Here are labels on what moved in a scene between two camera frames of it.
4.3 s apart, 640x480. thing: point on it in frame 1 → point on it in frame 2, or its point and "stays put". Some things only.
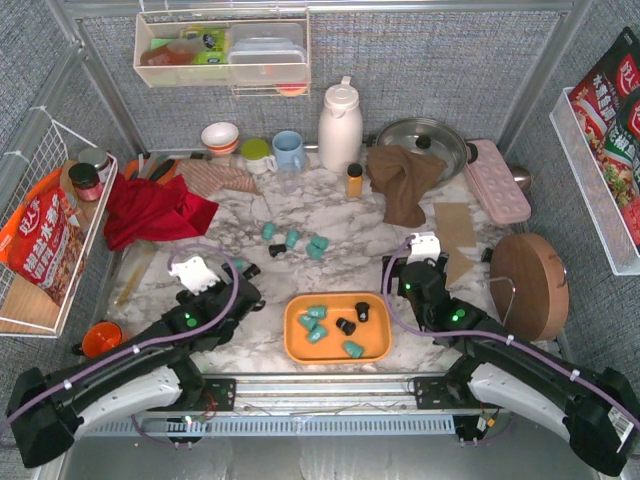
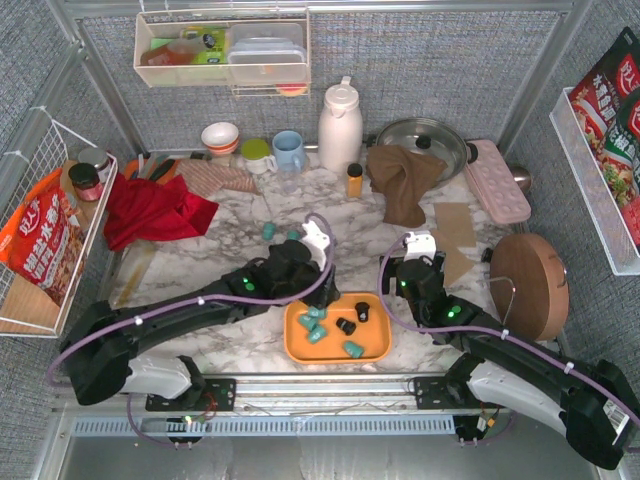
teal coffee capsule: (318, 312) stays put
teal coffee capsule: (316, 334) stays put
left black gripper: (239, 284) → (323, 282)
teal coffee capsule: (354, 350) stays put
